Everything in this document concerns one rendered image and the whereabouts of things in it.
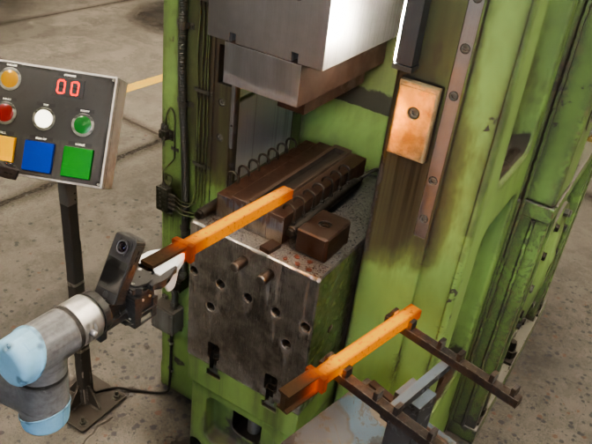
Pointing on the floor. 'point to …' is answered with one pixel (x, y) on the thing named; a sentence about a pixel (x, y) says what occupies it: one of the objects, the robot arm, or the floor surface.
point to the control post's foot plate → (99, 408)
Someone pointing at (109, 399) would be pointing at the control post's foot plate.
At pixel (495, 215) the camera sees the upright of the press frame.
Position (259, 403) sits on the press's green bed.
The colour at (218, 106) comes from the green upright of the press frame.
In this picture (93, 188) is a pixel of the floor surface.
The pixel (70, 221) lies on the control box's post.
